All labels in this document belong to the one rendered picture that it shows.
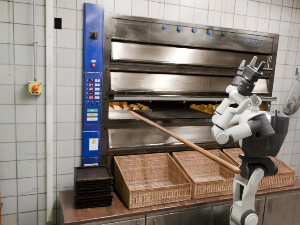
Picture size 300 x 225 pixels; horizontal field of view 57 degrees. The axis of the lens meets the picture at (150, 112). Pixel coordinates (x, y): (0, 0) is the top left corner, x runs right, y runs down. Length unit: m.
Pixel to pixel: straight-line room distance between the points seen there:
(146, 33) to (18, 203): 1.81
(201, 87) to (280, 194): 1.28
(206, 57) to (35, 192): 1.98
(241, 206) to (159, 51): 1.48
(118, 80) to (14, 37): 0.87
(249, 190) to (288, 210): 1.13
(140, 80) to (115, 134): 0.55
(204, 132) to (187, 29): 1.06
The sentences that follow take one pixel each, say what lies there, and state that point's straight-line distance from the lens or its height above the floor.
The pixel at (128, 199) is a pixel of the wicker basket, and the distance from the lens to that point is 2.25.
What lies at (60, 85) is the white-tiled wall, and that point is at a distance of 2.39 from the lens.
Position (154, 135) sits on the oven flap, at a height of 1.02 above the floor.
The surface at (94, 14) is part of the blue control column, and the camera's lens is 2.42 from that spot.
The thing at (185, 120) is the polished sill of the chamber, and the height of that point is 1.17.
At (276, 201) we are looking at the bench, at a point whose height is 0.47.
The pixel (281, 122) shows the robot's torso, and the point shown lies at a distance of 2.03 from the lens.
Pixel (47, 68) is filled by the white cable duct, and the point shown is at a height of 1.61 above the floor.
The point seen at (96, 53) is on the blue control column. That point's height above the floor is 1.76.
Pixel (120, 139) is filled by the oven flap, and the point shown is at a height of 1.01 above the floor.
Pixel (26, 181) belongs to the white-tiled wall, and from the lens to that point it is 2.57.
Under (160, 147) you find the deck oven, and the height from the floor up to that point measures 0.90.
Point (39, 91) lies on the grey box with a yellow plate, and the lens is 2.31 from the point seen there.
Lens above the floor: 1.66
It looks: 9 degrees down
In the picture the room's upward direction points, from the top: 3 degrees clockwise
